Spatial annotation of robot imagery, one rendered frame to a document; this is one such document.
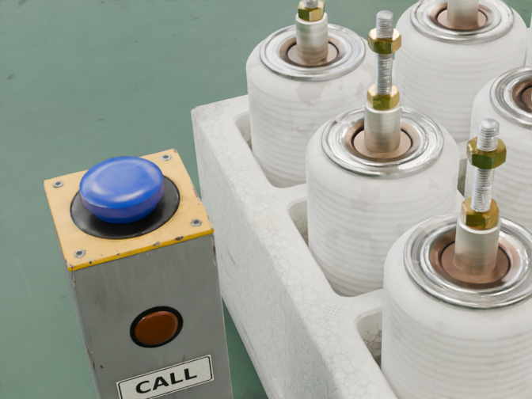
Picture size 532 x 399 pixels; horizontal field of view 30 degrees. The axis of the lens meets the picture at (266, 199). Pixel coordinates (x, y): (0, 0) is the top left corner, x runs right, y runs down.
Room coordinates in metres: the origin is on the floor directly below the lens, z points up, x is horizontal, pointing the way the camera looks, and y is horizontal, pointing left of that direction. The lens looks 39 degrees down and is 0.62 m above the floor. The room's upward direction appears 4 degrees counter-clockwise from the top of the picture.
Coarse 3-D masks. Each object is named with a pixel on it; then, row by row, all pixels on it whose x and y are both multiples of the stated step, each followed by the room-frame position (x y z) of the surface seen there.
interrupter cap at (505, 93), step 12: (516, 72) 0.56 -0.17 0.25; (528, 72) 0.56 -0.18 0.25; (492, 84) 0.55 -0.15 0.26; (504, 84) 0.55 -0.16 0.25; (516, 84) 0.55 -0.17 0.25; (528, 84) 0.55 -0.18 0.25; (492, 96) 0.54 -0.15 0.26; (504, 96) 0.54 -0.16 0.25; (516, 96) 0.54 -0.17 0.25; (528, 96) 0.54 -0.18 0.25; (504, 108) 0.52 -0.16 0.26; (516, 108) 0.52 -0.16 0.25; (528, 108) 0.52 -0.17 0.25; (516, 120) 0.51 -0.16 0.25; (528, 120) 0.51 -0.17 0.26
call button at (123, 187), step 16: (112, 160) 0.39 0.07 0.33; (128, 160) 0.39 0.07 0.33; (144, 160) 0.39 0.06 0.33; (96, 176) 0.38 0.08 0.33; (112, 176) 0.38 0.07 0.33; (128, 176) 0.38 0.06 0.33; (144, 176) 0.38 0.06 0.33; (160, 176) 0.38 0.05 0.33; (80, 192) 0.37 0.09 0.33; (96, 192) 0.37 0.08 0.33; (112, 192) 0.37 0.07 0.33; (128, 192) 0.37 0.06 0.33; (144, 192) 0.37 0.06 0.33; (160, 192) 0.37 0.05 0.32; (96, 208) 0.36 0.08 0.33; (112, 208) 0.36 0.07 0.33; (128, 208) 0.36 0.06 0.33; (144, 208) 0.36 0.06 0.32
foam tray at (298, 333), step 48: (240, 144) 0.61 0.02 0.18; (240, 192) 0.55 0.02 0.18; (288, 192) 0.54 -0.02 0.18; (240, 240) 0.55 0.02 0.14; (288, 240) 0.49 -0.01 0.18; (240, 288) 0.56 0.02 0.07; (288, 288) 0.45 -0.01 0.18; (288, 336) 0.45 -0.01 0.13; (336, 336) 0.41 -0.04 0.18; (288, 384) 0.46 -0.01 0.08; (336, 384) 0.37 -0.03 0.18; (384, 384) 0.37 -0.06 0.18
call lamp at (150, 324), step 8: (160, 312) 0.34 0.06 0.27; (168, 312) 0.34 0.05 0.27; (144, 320) 0.34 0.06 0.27; (152, 320) 0.34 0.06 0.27; (160, 320) 0.34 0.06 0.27; (168, 320) 0.34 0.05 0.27; (176, 320) 0.34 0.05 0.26; (136, 328) 0.34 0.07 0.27; (144, 328) 0.34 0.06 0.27; (152, 328) 0.34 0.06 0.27; (160, 328) 0.34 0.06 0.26; (168, 328) 0.34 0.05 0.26; (176, 328) 0.34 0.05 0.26; (136, 336) 0.34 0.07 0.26; (144, 336) 0.34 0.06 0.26; (152, 336) 0.34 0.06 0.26; (160, 336) 0.34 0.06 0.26; (168, 336) 0.34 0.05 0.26; (152, 344) 0.34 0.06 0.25
